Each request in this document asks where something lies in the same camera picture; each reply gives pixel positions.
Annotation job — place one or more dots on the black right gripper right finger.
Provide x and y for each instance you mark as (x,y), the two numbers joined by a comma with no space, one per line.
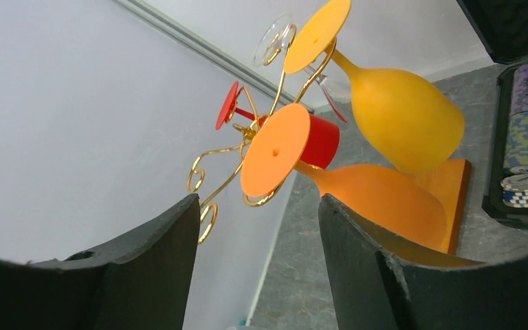
(380,280)

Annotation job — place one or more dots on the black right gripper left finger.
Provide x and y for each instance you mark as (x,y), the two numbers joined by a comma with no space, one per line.
(138,280)

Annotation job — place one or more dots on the orange wine glass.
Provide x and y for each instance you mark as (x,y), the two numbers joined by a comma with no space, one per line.
(382,195)

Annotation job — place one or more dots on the red wine glass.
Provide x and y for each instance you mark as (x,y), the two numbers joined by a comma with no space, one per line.
(319,137)

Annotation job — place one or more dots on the yellow wine glass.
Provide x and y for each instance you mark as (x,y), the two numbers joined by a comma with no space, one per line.
(402,115)

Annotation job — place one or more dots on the black poker chip case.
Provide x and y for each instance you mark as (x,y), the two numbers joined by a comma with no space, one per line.
(502,26)

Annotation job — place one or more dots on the gold wire rack wooden base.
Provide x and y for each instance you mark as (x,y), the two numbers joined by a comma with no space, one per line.
(448,183)

